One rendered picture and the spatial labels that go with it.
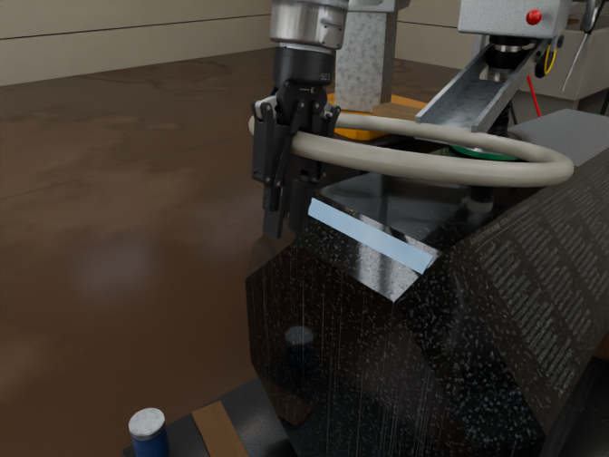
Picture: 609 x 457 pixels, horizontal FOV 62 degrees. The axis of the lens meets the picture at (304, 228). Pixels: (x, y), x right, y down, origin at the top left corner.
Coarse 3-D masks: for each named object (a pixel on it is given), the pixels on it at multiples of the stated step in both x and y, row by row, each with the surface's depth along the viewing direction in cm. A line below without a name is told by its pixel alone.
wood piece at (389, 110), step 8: (384, 104) 192; (392, 104) 192; (400, 104) 192; (376, 112) 190; (384, 112) 187; (392, 112) 185; (400, 112) 183; (408, 112) 182; (416, 112) 182; (408, 120) 181
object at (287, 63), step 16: (288, 64) 59; (304, 64) 58; (320, 64) 59; (288, 80) 60; (304, 80) 59; (320, 80) 60; (288, 96) 60; (304, 96) 62; (320, 96) 64; (288, 112) 61; (304, 112) 63; (320, 112) 65
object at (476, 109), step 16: (544, 48) 136; (480, 64) 127; (528, 64) 123; (464, 80) 118; (480, 80) 124; (512, 80) 111; (448, 96) 111; (464, 96) 116; (480, 96) 116; (496, 96) 104; (512, 96) 115; (432, 112) 105; (448, 112) 110; (464, 112) 109; (480, 112) 109; (496, 112) 105; (464, 128) 103; (480, 128) 97
